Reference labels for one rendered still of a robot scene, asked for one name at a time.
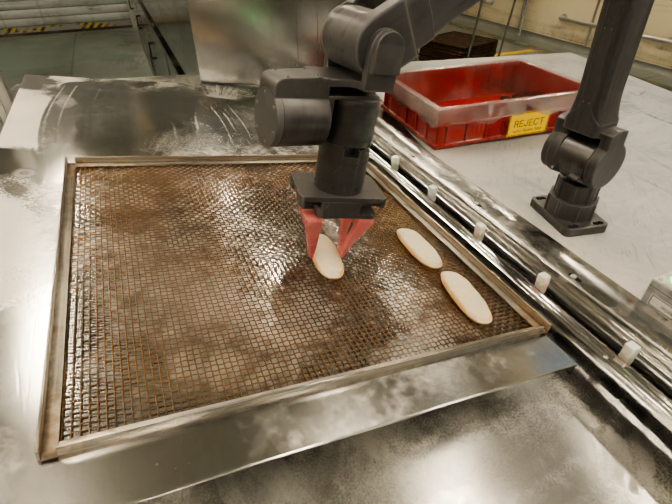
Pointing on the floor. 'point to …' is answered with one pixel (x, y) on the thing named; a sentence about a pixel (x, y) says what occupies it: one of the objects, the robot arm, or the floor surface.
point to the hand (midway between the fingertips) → (326, 250)
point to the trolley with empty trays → (461, 44)
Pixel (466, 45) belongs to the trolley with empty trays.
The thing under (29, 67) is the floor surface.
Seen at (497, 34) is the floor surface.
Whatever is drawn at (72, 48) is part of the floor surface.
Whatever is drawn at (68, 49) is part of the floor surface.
